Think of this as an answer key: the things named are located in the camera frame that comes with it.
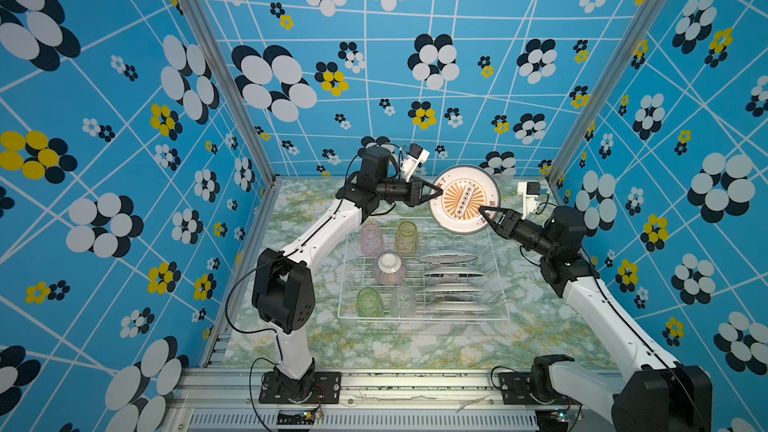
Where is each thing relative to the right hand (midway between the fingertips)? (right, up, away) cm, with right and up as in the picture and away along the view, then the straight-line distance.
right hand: (483, 211), depth 74 cm
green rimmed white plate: (-6, -15, +17) cm, 23 cm away
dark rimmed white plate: (-4, -21, +18) cm, 28 cm away
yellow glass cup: (-18, -9, +19) cm, 28 cm away
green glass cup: (-29, -25, +5) cm, 38 cm away
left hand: (-10, +5, 0) cm, 11 cm away
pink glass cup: (-29, -10, +17) cm, 35 cm away
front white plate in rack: (-6, -25, +3) cm, 26 cm away
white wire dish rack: (-17, -19, +20) cm, 33 cm away
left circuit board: (-46, -50, -3) cm, 68 cm away
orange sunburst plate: (-5, +5, 0) cm, 7 cm away
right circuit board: (+15, -49, -5) cm, 52 cm away
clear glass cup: (-20, -24, +3) cm, 31 cm away
